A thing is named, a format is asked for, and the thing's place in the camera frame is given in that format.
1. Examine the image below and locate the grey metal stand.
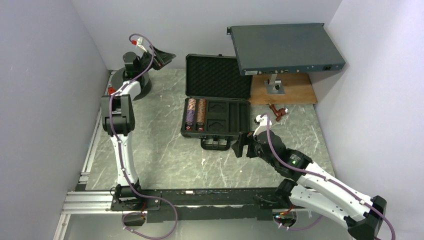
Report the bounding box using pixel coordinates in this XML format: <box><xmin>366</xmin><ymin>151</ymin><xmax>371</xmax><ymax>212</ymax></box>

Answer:
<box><xmin>264</xmin><ymin>74</ymin><xmax>285</xmax><ymax>95</ymax></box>

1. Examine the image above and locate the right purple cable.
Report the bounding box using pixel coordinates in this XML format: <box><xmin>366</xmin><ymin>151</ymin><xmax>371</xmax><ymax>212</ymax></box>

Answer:
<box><xmin>258</xmin><ymin>113</ymin><xmax>397</xmax><ymax>240</ymax></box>

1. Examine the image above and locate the purple cable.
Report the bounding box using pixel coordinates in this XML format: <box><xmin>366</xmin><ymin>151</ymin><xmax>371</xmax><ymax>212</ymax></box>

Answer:
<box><xmin>258</xmin><ymin>113</ymin><xmax>397</xmax><ymax>240</ymax></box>
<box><xmin>108</xmin><ymin>33</ymin><xmax>179</xmax><ymax>240</ymax></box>

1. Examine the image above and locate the orange poker chip stack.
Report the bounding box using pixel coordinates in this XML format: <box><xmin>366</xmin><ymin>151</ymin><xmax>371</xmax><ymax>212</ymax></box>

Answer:
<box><xmin>187</xmin><ymin>98</ymin><xmax>197</xmax><ymax>111</ymax></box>

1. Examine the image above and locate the red handled adjustable wrench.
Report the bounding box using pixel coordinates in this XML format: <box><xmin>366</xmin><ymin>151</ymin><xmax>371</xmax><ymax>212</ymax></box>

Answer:
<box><xmin>107</xmin><ymin>86</ymin><xmax>116</xmax><ymax>95</ymax></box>

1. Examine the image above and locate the brown poker chip stack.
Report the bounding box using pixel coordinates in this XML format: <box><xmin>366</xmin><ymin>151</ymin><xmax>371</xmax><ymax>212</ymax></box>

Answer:
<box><xmin>197</xmin><ymin>98</ymin><xmax>207</xmax><ymax>113</ymax></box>
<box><xmin>196</xmin><ymin>111</ymin><xmax>206</xmax><ymax>126</ymax></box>

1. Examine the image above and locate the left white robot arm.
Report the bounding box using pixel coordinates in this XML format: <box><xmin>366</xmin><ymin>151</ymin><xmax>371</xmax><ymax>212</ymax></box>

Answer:
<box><xmin>101</xmin><ymin>47</ymin><xmax>176</xmax><ymax>210</ymax></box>

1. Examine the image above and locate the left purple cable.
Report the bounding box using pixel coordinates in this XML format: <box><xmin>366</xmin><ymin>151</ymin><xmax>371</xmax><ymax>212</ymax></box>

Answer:
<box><xmin>108</xmin><ymin>33</ymin><xmax>179</xmax><ymax>240</ymax></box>

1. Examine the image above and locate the grey network switch box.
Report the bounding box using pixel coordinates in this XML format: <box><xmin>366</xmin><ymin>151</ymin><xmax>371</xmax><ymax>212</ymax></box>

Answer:
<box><xmin>226</xmin><ymin>22</ymin><xmax>346</xmax><ymax>76</ymax></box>

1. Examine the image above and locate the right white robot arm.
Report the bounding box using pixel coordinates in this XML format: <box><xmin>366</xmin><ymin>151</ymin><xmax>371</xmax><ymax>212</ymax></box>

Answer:
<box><xmin>231</xmin><ymin>131</ymin><xmax>387</xmax><ymax>240</ymax></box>

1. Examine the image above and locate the brown torch nozzle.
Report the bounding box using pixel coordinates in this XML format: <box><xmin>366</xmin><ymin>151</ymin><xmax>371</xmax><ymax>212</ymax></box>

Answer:
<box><xmin>269</xmin><ymin>104</ymin><xmax>289</xmax><ymax>122</ymax></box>

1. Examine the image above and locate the black front rail base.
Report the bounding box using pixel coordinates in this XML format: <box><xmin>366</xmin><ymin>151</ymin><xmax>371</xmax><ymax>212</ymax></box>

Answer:
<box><xmin>110</xmin><ymin>187</ymin><xmax>297</xmax><ymax>223</ymax></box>

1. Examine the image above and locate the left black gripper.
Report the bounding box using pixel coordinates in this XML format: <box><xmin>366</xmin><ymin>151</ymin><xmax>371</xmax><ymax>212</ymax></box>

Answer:
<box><xmin>138</xmin><ymin>45</ymin><xmax>177</xmax><ymax>75</ymax></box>

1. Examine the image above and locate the black filament spool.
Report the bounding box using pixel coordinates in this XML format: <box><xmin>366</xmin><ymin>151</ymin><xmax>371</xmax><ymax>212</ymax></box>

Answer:
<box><xmin>110</xmin><ymin>67</ymin><xmax>152</xmax><ymax>101</ymax></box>

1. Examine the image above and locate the black poker case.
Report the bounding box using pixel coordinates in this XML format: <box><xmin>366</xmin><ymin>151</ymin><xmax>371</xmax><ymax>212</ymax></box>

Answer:
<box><xmin>180</xmin><ymin>53</ymin><xmax>253</xmax><ymax>151</ymax></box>

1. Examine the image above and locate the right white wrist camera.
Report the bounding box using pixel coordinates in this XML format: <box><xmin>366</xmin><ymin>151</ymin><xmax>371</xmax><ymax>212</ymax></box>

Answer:
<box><xmin>253</xmin><ymin>114</ymin><xmax>272</xmax><ymax>136</ymax></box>

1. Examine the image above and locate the purple poker chip stack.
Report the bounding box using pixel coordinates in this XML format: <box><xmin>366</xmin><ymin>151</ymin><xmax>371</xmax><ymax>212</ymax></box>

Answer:
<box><xmin>185</xmin><ymin>109</ymin><xmax>196</xmax><ymax>126</ymax></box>

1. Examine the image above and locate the wooden board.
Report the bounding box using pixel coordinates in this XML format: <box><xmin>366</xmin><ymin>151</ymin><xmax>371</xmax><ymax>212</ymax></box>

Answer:
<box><xmin>249</xmin><ymin>73</ymin><xmax>318</xmax><ymax>105</ymax></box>

